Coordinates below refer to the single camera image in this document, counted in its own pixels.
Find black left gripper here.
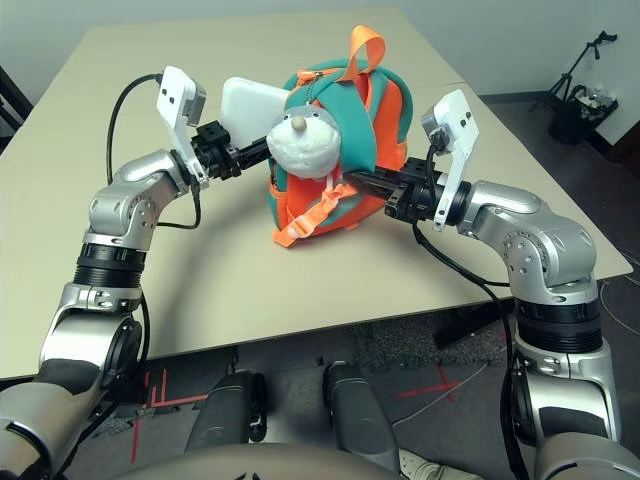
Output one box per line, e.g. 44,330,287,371
192,121,274,181

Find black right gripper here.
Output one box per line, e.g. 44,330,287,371
344,157,446,221

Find white plastic pencil case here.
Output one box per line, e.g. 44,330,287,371
221,76,292,144

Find teal and orange backpack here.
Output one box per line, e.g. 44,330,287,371
267,24,414,250

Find white grey plush penguin charm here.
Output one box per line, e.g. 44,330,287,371
264,105,342,180

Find dark speckled floor mat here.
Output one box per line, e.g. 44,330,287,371
352,309,506,374

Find black table leg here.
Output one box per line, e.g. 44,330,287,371
432,304,501,351

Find black trash bin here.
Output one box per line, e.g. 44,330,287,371
548,83,619,145

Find black tripod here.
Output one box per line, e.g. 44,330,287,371
547,30,619,101

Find grey right robot leg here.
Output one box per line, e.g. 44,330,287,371
322,362,401,471

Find grey robot leg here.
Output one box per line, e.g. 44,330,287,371
184,373,269,451
322,362,401,471

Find red floor tape lines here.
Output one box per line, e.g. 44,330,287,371
130,369,209,464

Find grey left robot leg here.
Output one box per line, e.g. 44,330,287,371
184,373,269,451

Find white sneaker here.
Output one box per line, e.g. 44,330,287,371
398,449,481,480

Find beige robot torso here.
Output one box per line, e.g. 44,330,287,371
119,444,401,480

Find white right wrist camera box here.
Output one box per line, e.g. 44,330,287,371
420,88,481,234

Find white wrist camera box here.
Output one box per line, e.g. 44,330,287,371
155,64,209,189
420,88,481,234

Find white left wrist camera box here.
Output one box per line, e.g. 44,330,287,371
155,64,209,189

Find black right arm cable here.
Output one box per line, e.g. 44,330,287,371
410,142,531,480

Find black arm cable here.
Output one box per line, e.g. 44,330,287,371
105,73,204,232
410,142,531,480

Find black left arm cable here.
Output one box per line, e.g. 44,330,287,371
105,73,204,232

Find black metal desk frame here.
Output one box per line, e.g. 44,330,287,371
0,64,34,151

